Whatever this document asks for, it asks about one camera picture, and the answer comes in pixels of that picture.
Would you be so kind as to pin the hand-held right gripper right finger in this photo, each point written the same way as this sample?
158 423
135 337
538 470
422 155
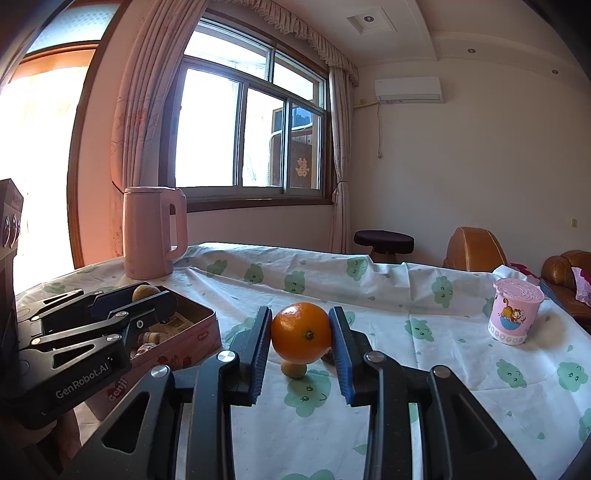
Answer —
344 364

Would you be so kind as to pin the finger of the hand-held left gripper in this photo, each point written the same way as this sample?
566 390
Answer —
157 311
113 302

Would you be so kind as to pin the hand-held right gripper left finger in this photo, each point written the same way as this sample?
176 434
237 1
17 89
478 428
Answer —
258 364

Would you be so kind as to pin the pink tin box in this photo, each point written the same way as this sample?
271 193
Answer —
194 341

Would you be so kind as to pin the small smooth orange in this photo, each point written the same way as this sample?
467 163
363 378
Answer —
300 332

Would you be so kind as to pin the person's left forearm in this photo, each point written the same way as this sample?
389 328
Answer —
62 438

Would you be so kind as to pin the dark brown water chestnut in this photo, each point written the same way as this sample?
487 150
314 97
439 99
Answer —
328 357

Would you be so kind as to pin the tan round bulb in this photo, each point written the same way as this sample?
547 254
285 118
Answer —
144 292

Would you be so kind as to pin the printed paper packet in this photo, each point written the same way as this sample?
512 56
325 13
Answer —
184 321

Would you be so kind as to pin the tan knobby root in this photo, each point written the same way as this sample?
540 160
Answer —
148 340

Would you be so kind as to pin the green kiwi right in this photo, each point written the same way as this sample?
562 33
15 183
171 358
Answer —
294 370

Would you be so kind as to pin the pink electric kettle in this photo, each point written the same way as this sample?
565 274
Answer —
147 230

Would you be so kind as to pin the black round stool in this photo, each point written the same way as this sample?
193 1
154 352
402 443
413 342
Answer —
383 241

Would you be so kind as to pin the brown leather chair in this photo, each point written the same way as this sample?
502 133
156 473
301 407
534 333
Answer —
473 251

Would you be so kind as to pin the pink cartoon cat cup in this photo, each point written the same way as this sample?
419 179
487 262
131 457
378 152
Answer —
510 314

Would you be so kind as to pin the white tissue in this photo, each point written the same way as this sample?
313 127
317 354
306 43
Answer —
505 271

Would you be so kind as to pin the pink floral curtain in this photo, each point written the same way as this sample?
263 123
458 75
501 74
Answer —
143 115

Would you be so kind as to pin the white window decal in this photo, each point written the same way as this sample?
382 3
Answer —
302 166

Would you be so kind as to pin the pale tied curtain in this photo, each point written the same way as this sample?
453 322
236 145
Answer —
340 161

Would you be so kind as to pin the sliding glass window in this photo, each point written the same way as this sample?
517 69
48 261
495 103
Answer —
249 124

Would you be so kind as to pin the brown leather sofa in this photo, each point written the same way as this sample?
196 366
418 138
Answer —
561 272

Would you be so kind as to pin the pink cloth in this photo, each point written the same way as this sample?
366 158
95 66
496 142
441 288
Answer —
582 281

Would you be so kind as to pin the white air conditioner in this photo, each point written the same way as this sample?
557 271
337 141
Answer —
408 88

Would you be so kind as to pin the ruffled curtain valance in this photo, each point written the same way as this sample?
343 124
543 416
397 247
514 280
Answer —
295 32

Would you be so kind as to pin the square ceiling light fixture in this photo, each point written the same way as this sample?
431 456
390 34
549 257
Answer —
369 21

